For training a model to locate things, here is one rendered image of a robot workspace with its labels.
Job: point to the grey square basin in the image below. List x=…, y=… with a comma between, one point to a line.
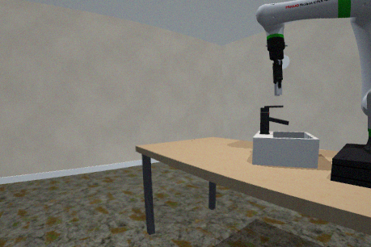
x=289, y=149

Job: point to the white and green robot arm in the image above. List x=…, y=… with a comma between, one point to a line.
x=274, y=16

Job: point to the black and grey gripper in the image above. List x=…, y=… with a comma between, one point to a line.
x=276, y=55

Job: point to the black mixer tap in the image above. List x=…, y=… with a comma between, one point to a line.
x=264, y=120

